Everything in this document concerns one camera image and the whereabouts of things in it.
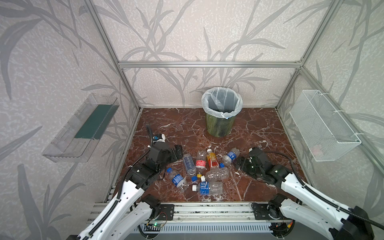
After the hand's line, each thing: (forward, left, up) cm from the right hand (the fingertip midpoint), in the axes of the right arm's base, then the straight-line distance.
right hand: (237, 160), depth 82 cm
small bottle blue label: (+3, +4, -7) cm, 8 cm away
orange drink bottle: (+2, +13, -4) cm, 14 cm away
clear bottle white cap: (-7, +12, -3) cm, 14 cm away
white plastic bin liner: (+40, +5, +7) cm, 41 cm away
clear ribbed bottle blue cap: (-1, +26, -4) cm, 27 cm away
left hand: (+3, +31, +12) cm, 34 cm away
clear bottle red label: (+1, +20, -4) cm, 21 cm away
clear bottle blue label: (-9, +33, -3) cm, 34 cm away
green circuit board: (-29, +41, -8) cm, 51 cm away
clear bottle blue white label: (-13, +16, -3) cm, 21 cm away
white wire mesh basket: (+2, -34, +24) cm, 42 cm away
